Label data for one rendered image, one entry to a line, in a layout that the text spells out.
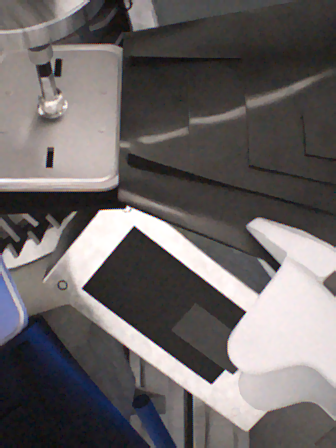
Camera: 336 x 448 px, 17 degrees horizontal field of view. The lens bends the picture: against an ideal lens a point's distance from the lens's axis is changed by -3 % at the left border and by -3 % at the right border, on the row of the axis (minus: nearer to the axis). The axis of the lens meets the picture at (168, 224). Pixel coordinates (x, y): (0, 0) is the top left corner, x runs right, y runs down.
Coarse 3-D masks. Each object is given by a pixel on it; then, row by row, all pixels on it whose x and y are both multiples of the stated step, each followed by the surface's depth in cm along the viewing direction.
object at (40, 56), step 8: (32, 48) 47; (40, 48) 47; (48, 48) 47; (32, 56) 47; (40, 56) 47; (48, 56) 47; (40, 64) 47; (48, 64) 48; (40, 72) 48; (48, 72) 48; (40, 80) 49; (48, 80) 49; (48, 88) 49; (48, 96) 50
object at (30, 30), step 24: (0, 0) 42; (24, 0) 42; (48, 0) 42; (72, 0) 42; (96, 0) 42; (0, 24) 41; (24, 24) 41; (48, 24) 41; (72, 24) 42; (0, 48) 42; (24, 48) 42
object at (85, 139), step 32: (0, 64) 53; (32, 64) 53; (64, 64) 53; (96, 64) 53; (0, 96) 52; (32, 96) 52; (64, 96) 52; (96, 96) 52; (0, 128) 50; (32, 128) 50; (64, 128) 50; (96, 128) 50; (0, 160) 49; (32, 160) 49; (64, 160) 49; (96, 160) 49
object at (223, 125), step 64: (320, 0) 54; (128, 64) 52; (192, 64) 52; (256, 64) 52; (320, 64) 52; (128, 128) 50; (192, 128) 50; (256, 128) 50; (320, 128) 50; (128, 192) 48; (192, 192) 48; (256, 192) 48; (320, 192) 48; (256, 256) 47
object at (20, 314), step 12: (0, 264) 57; (0, 276) 57; (0, 288) 57; (12, 288) 58; (0, 300) 57; (12, 300) 58; (0, 312) 57; (12, 312) 58; (24, 312) 58; (0, 324) 57; (12, 324) 58; (24, 324) 58; (0, 336) 57; (12, 336) 57
